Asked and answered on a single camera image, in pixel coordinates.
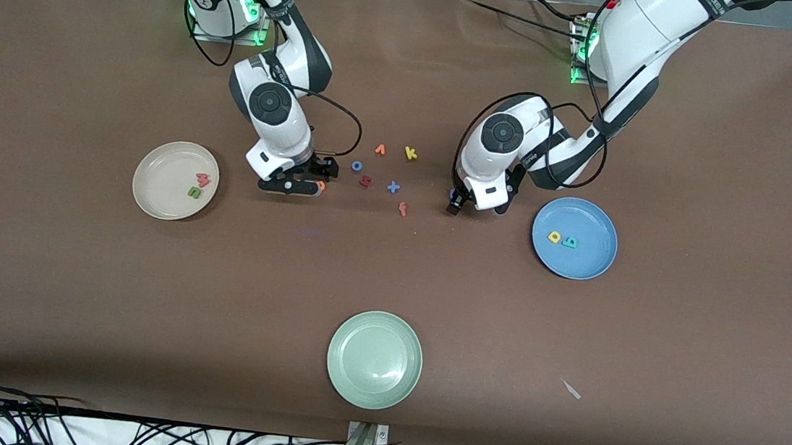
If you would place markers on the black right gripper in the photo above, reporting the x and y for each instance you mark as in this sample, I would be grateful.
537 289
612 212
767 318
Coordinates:
322 167

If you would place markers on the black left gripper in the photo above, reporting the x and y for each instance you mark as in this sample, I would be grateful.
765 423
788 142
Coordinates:
457 206

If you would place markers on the yellow letter d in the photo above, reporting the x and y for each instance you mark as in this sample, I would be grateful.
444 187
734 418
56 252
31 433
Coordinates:
554 237

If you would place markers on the teal letter g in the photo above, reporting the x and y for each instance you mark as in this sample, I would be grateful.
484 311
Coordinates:
569 242

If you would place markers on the red letter w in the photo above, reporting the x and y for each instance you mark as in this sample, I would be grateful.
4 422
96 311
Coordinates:
203 180

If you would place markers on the green letter u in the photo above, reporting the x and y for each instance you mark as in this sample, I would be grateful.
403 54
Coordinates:
194 192

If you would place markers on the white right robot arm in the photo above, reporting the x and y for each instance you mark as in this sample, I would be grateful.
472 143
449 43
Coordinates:
281 131

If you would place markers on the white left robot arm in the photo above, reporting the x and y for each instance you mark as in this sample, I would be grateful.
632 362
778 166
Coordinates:
640 28

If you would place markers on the blue letter o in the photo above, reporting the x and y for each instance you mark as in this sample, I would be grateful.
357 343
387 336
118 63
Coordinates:
356 166

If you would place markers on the dark red letter h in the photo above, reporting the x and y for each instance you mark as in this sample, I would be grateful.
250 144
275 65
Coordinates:
366 182

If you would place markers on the red letter f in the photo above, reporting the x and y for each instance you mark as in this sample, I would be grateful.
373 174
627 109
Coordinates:
402 209

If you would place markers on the orange letter v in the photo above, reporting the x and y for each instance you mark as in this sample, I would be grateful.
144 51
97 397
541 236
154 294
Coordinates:
380 150

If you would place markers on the blue plus sign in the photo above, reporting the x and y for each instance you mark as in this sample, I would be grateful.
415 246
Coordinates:
393 187

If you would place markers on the yellow letter k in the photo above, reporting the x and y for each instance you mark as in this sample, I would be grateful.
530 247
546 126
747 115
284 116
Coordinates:
410 153

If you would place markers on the brown paper table cover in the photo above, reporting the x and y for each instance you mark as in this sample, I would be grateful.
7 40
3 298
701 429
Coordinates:
390 280

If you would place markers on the blue plate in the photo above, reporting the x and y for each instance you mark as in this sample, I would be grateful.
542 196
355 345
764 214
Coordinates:
578 258

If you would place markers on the beige brown plate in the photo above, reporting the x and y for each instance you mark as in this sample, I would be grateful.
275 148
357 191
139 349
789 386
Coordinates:
168 179

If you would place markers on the pale green plate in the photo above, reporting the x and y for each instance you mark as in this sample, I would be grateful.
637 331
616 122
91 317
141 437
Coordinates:
374 360

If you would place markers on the small white paper scrap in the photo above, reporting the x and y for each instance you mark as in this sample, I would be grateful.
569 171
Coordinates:
571 389

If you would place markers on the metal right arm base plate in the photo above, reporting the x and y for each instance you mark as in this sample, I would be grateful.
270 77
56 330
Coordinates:
200 35

